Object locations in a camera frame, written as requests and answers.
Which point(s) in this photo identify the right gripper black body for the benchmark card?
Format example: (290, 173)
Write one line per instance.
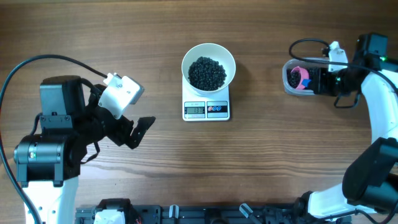
(329, 83)

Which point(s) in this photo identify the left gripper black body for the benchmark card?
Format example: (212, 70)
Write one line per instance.
(101, 124)

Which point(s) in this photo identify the pink scoop blue handle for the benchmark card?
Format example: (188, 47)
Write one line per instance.
(299, 78)

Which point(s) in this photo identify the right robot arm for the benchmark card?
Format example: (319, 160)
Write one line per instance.
(368, 184)

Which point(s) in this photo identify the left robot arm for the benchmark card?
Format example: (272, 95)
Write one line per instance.
(48, 167)

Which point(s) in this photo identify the white digital kitchen scale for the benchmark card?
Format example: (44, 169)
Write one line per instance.
(209, 107)

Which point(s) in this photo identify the black beans in bowl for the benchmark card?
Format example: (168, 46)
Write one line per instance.
(206, 74)

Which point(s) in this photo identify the white bowl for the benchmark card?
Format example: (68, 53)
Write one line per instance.
(215, 52)

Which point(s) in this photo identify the clear plastic container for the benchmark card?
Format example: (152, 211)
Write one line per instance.
(289, 65)

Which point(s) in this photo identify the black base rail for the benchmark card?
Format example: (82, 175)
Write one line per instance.
(119, 210)

